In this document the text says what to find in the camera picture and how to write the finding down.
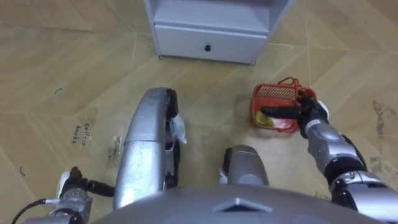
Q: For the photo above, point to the red plastic basket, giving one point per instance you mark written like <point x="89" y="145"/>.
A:
<point x="273" y="93"/>

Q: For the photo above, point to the robot body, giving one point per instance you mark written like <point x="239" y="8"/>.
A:
<point x="236" y="208"/>

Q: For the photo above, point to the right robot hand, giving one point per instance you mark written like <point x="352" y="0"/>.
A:
<point x="311" y="110"/>

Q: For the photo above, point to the green soft toy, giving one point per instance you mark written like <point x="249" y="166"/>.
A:
<point x="263" y="119"/>

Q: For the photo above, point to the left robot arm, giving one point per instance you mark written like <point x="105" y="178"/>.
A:
<point x="73" y="203"/>

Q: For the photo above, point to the white bedside cabinet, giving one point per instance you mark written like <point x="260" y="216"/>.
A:
<point x="214" y="34"/>

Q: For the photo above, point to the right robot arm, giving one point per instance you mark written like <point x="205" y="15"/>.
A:
<point x="332" y="149"/>

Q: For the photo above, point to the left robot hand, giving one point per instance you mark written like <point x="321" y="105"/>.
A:
<point x="76" y="182"/>

